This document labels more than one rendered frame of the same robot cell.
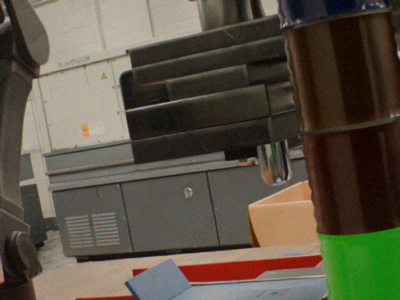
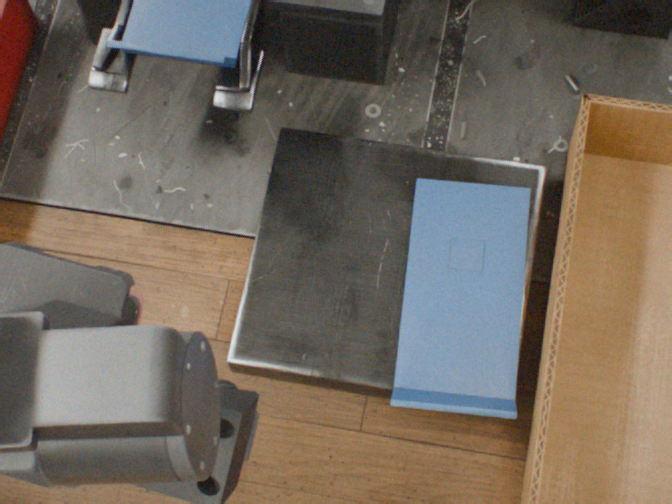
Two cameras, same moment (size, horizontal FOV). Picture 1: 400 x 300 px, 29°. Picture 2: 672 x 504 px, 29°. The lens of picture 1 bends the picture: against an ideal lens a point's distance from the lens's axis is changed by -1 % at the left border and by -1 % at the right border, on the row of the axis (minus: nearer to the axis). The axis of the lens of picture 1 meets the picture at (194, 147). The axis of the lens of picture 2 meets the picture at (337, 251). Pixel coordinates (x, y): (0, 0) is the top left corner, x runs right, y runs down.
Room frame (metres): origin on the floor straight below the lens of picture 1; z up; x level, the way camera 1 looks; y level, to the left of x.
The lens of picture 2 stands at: (0.61, 0.47, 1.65)
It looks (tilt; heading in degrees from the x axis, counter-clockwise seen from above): 67 degrees down; 259
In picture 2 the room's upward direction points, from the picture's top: 7 degrees counter-clockwise
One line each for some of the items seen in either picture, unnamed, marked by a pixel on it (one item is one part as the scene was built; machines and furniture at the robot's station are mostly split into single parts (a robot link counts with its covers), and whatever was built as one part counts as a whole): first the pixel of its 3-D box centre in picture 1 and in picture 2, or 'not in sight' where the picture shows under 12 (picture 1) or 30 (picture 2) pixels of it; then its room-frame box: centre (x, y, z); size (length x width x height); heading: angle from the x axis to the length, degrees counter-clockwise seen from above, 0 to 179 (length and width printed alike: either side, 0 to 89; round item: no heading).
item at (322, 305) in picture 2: not in sight; (391, 267); (0.53, 0.18, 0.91); 0.17 x 0.16 x 0.02; 152
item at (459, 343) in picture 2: not in sight; (463, 292); (0.49, 0.22, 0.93); 0.15 x 0.07 x 0.03; 66
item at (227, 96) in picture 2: not in sight; (245, 55); (0.58, 0.05, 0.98); 0.07 x 0.02 x 0.01; 62
